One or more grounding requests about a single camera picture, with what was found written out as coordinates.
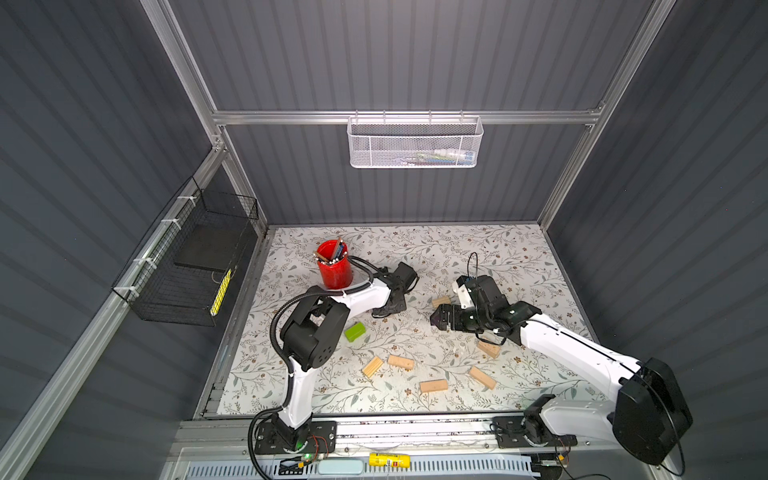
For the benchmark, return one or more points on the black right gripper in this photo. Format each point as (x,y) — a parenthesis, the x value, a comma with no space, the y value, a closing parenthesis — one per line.
(454,317)

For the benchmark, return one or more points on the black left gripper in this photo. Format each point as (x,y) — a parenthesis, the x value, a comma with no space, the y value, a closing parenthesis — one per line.
(402,306)

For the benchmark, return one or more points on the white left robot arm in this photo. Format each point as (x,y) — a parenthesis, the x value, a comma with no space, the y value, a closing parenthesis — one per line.
(306,330)

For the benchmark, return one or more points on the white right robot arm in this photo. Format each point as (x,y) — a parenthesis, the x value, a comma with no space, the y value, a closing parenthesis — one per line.
(644,410)

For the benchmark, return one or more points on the small wood block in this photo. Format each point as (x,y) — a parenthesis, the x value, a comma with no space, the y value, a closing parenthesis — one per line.
(444,300)

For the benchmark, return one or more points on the green block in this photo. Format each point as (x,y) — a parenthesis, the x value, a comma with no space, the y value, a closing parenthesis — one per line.
(354,332)

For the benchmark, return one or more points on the red pen cup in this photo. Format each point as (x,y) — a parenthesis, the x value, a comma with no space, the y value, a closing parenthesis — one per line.
(333,264)

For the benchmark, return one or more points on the yellow highlighter in basket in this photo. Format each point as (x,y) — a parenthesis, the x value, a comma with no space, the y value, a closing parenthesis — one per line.
(221,293)

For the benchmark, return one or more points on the white wire mesh basket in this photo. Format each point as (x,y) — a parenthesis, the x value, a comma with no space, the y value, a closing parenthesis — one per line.
(426,142)

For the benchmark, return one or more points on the black wire basket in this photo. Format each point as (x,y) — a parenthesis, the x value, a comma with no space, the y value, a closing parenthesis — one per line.
(176,279)

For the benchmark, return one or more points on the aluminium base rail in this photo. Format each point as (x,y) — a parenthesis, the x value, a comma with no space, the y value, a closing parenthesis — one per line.
(348,434)

